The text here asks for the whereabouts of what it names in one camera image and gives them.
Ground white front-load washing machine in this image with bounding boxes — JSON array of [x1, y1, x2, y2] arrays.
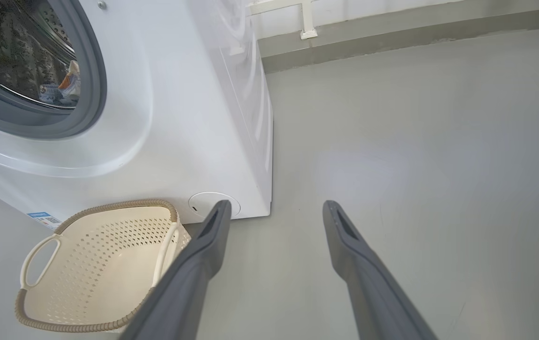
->
[[0, 0, 274, 226]]

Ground cream white garment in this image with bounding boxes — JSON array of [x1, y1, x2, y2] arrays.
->
[[57, 60, 81, 100]]

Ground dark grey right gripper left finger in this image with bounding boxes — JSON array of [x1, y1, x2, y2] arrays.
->
[[118, 199, 232, 340]]

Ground white metal railing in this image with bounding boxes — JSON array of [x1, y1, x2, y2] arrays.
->
[[246, 0, 320, 40]]

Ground cream perforated laundry basket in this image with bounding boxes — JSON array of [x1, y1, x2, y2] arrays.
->
[[15, 199, 192, 333]]

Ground blue energy label sticker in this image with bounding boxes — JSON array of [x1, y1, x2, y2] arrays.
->
[[27, 212, 62, 230]]

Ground blue bear-print garment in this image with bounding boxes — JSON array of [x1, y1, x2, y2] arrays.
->
[[38, 83, 69, 104]]

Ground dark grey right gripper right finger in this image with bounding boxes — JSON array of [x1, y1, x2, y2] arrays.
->
[[322, 200, 438, 340]]

